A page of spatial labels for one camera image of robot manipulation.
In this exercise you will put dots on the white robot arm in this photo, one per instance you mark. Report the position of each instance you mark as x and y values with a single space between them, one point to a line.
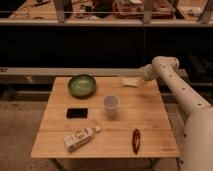
197 150

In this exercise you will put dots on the green bowl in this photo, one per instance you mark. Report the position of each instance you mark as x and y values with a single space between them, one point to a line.
82 85

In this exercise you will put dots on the clear plastic cup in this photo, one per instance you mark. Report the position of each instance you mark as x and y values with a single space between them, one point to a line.
111 104

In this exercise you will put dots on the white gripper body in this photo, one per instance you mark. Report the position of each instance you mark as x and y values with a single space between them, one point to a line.
147 73

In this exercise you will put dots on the cluttered wooden shelf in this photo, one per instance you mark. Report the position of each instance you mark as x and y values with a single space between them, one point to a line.
107 12

